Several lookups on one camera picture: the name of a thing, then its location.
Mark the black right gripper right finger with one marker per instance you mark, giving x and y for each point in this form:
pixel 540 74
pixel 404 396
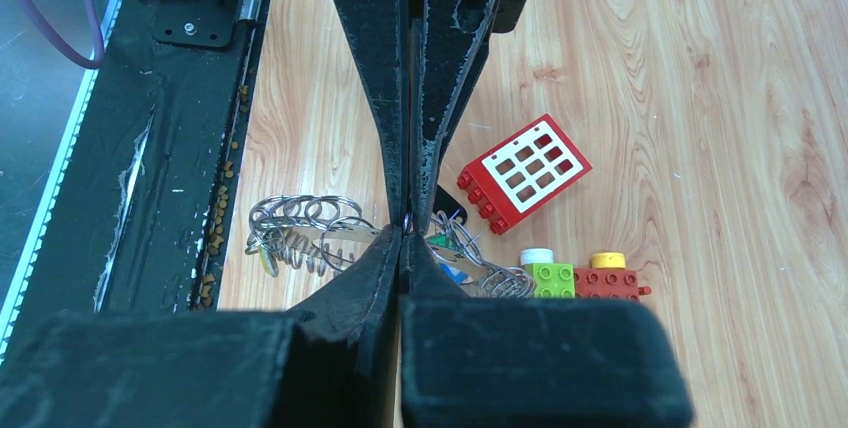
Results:
pixel 477 362

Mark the yellow key tag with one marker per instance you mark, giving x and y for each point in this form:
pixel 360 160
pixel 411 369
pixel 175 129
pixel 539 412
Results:
pixel 268 261

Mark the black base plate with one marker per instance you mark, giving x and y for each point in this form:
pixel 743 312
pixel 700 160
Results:
pixel 126 222

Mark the key with black tag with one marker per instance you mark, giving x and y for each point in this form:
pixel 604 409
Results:
pixel 444 202

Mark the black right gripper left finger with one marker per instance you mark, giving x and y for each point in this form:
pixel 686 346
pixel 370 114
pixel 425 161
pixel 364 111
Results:
pixel 326 362

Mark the blue key tag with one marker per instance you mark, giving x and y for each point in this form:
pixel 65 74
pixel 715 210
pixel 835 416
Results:
pixel 456 275

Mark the red window toy brick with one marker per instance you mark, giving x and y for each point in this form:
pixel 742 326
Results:
pixel 522 173

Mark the red toy brick car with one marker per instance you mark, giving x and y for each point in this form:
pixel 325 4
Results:
pixel 606 277

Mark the green key tag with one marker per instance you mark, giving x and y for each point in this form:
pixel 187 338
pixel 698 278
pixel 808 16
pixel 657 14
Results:
pixel 439 240

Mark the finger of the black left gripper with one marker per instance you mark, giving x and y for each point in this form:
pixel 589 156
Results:
pixel 372 29
pixel 448 47

